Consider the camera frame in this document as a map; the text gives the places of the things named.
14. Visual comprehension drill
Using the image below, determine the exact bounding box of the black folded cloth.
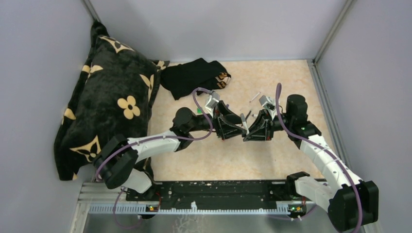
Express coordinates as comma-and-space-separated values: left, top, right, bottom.
160, 58, 231, 100

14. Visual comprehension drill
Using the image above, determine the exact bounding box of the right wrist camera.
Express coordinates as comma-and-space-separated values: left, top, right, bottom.
259, 95, 277, 119

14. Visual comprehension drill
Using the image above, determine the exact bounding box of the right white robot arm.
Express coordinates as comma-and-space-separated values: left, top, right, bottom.
240, 94, 379, 232

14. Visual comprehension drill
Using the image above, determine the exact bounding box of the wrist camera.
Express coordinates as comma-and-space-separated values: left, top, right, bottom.
205, 91, 220, 117
259, 95, 277, 119

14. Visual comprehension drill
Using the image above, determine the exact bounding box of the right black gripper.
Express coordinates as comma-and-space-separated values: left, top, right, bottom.
242, 108, 293, 141

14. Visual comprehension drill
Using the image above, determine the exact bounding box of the black floral plush pillow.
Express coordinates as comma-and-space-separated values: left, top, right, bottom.
53, 21, 169, 181

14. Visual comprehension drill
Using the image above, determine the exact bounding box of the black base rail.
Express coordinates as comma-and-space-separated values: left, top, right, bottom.
126, 180, 310, 215

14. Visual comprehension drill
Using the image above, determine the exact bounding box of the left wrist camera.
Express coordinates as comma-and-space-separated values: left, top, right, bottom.
205, 91, 220, 117

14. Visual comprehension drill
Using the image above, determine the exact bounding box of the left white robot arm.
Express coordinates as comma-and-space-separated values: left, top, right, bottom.
92, 100, 248, 201

